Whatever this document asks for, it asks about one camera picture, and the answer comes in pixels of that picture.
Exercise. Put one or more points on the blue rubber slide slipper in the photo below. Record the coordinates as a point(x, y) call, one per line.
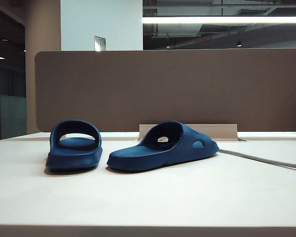
point(74, 155)
point(150, 155)

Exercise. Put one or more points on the brown desk partition panel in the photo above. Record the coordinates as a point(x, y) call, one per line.
point(162, 86)

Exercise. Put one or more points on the red LED sign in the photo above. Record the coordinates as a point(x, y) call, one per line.
point(203, 39)

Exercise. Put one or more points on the white ceiling light strip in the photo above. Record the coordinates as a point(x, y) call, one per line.
point(212, 19)

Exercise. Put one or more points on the interior glass window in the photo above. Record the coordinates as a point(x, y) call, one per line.
point(261, 34)

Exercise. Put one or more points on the silver metal wall plate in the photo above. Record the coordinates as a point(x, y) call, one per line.
point(99, 43)

